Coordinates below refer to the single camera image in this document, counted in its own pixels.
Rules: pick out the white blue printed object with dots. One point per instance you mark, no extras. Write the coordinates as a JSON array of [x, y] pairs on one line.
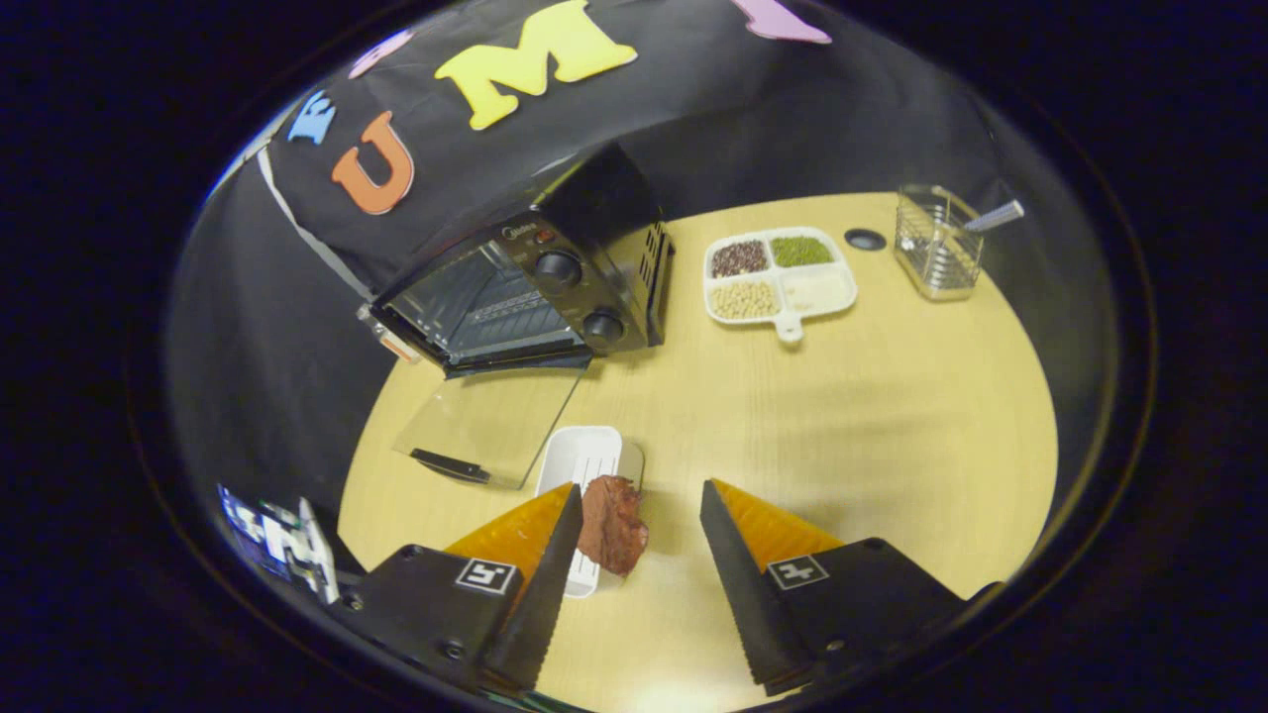
[[287, 545]]

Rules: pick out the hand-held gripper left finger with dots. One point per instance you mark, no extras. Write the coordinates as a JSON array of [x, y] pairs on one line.
[[545, 604]]

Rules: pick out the red meat slice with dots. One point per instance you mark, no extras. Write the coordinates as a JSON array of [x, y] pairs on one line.
[[612, 525]]

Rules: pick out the black table grommet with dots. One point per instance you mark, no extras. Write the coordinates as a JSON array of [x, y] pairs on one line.
[[865, 239]]

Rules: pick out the black toaster oven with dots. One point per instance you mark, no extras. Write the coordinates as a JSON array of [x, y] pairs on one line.
[[594, 208]]

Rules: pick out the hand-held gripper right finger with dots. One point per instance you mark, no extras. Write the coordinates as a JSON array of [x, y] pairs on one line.
[[743, 594]]

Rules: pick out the white rectangular tray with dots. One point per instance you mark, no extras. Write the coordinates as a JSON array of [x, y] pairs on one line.
[[584, 456]]

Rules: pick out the white divided plate with beans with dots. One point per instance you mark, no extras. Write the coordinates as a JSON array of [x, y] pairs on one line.
[[822, 289]]

